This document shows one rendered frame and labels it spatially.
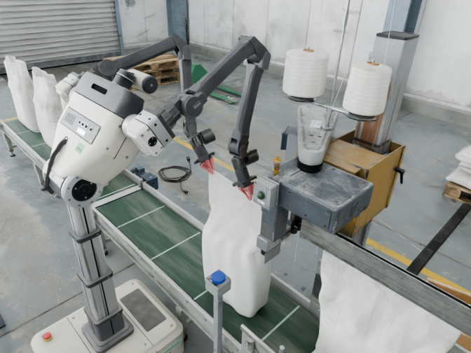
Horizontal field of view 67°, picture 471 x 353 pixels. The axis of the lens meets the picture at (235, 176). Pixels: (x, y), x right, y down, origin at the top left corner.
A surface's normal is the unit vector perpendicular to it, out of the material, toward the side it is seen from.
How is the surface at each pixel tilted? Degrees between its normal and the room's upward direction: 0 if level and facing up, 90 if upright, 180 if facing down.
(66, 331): 0
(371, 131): 90
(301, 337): 0
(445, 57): 90
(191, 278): 0
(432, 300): 90
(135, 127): 30
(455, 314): 90
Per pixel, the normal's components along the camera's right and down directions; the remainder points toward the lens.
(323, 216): -0.72, 0.33
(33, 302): 0.03, -0.86
